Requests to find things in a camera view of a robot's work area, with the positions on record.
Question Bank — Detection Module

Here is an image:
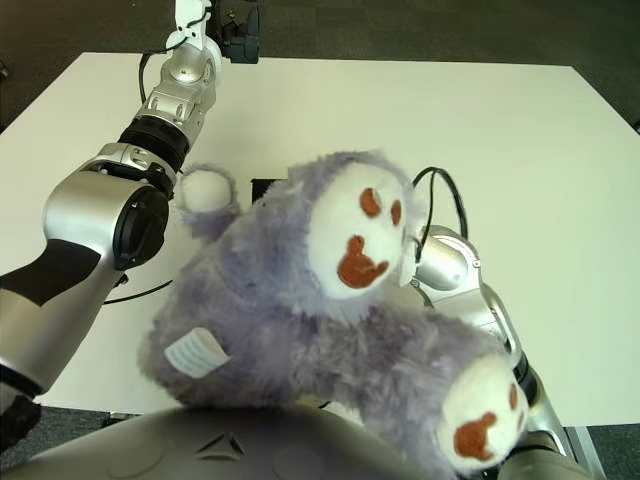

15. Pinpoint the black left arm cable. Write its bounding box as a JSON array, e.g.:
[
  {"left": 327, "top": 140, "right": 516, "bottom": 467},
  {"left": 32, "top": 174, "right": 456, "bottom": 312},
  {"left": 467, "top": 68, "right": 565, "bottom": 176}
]
[{"left": 102, "top": 47, "right": 174, "bottom": 305}]

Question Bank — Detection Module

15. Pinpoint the grey robot torso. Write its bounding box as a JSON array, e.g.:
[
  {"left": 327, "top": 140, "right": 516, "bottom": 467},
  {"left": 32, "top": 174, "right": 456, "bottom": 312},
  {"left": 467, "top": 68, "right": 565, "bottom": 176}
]
[{"left": 9, "top": 402, "right": 436, "bottom": 480}]

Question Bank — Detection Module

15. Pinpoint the white table leg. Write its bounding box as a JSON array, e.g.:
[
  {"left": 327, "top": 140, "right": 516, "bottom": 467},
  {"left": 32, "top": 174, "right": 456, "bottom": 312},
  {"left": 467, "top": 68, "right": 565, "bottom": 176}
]
[{"left": 562, "top": 424, "right": 609, "bottom": 480}]

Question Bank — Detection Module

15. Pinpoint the purple plush bunny doll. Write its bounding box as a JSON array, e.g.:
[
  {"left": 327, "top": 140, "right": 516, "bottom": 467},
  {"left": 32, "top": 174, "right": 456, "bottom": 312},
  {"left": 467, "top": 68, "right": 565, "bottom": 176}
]
[{"left": 137, "top": 148, "right": 531, "bottom": 480}]

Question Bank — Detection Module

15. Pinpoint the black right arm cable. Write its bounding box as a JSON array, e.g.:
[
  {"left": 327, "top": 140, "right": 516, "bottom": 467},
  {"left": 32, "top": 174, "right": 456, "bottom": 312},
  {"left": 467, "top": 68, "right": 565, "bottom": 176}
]
[{"left": 412, "top": 167, "right": 471, "bottom": 264}]

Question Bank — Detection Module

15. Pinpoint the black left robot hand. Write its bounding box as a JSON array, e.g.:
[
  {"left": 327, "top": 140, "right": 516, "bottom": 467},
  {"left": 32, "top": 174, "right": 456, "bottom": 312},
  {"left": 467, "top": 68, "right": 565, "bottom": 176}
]
[{"left": 209, "top": 0, "right": 262, "bottom": 65}]

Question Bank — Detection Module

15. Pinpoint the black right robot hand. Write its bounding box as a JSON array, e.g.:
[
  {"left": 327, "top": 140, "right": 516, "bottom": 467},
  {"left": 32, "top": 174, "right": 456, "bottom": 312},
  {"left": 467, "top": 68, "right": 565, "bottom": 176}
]
[{"left": 250, "top": 177, "right": 287, "bottom": 205}]

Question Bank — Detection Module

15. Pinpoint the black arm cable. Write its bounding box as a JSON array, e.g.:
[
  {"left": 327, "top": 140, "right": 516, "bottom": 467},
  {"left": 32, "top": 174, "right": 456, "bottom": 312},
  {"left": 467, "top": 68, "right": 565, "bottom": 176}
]
[
  {"left": 102, "top": 47, "right": 174, "bottom": 305},
  {"left": 412, "top": 167, "right": 471, "bottom": 264}
]

